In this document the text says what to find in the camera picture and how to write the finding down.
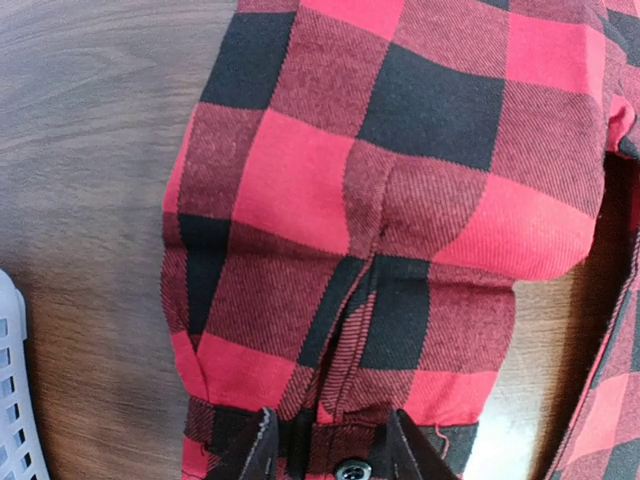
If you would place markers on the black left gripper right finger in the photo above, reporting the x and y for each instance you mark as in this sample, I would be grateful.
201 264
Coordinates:
410 456

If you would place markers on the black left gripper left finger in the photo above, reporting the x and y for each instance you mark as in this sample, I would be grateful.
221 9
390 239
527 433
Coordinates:
254 452

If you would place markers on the red black plaid shirt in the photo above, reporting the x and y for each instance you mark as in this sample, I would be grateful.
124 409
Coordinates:
360 186

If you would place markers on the white plastic laundry basket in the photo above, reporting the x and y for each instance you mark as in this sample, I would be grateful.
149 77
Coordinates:
22 456

